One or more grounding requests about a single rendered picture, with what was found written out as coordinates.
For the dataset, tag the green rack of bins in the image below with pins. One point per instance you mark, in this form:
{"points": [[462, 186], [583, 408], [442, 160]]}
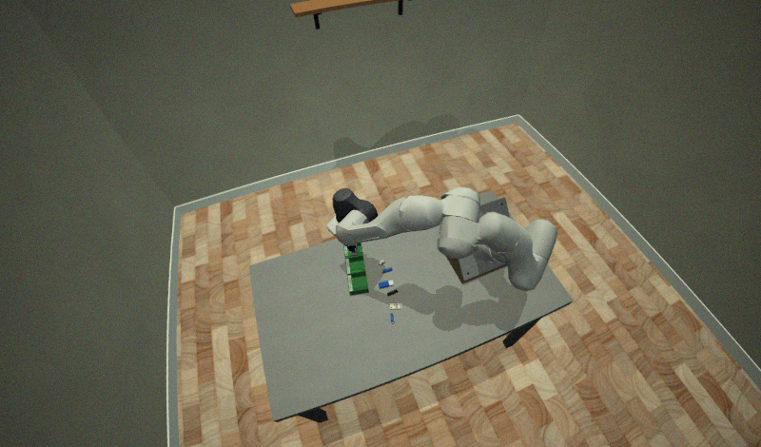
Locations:
{"points": [[355, 271]]}

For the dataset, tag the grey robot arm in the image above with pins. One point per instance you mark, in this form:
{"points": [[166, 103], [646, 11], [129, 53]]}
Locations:
{"points": [[525, 250]]}

